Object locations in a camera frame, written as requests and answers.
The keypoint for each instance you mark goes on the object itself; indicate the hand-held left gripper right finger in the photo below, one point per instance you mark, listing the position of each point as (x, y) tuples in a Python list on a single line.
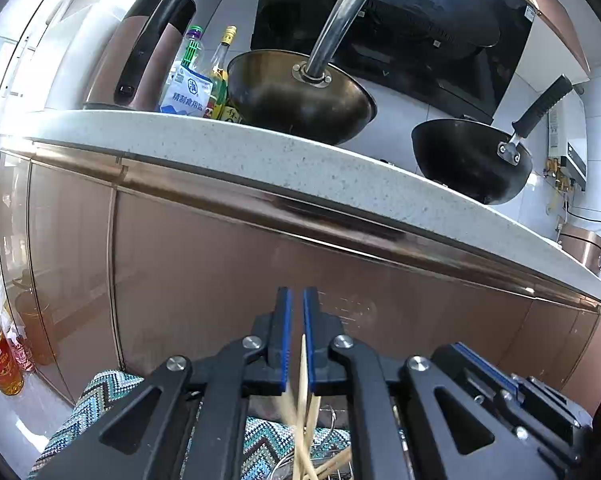
[(308, 340)]

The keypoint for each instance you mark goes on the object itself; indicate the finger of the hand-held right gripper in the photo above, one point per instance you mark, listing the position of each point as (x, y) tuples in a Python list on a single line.
[(480, 366)]

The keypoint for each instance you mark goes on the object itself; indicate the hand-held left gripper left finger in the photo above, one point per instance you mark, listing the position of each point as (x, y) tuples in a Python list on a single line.
[(285, 340)]

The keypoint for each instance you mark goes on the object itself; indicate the wooden chopstick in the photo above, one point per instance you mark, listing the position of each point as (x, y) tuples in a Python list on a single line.
[(313, 415), (303, 370), (338, 457)]

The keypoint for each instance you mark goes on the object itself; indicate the brown kitchen cabinet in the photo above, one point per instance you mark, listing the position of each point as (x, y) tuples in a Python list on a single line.
[(205, 270)]

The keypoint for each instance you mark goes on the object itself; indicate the zigzag patterned mat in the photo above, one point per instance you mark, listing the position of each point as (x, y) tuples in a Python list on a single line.
[(100, 390)]

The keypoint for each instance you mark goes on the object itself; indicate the yellow gas pipe valves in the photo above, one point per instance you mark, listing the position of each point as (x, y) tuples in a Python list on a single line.
[(562, 170)]

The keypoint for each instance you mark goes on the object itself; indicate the white water heater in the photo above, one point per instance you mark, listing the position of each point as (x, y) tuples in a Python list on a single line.
[(570, 140)]

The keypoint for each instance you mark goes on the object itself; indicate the small bottle with pink label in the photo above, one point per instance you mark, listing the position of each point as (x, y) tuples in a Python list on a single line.
[(23, 357)]

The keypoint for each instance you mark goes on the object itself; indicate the white and blue salt bag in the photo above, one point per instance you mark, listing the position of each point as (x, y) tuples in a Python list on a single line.
[(188, 92)]

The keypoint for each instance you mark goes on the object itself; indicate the cooking oil bottle red label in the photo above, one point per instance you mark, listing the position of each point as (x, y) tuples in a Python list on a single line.
[(0, 365)]

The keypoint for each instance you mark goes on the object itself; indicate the glass bottle with yellow cap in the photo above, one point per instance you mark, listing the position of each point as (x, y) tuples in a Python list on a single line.
[(223, 60)]

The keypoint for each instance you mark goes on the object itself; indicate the clear bottle with green cap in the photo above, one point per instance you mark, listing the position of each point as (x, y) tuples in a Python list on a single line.
[(193, 47)]

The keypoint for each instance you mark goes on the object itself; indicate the black range hood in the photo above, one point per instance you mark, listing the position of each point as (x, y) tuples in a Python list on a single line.
[(430, 35)]

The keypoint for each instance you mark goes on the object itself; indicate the brown upper cabinet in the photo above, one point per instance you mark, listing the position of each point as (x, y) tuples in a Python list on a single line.
[(555, 10)]

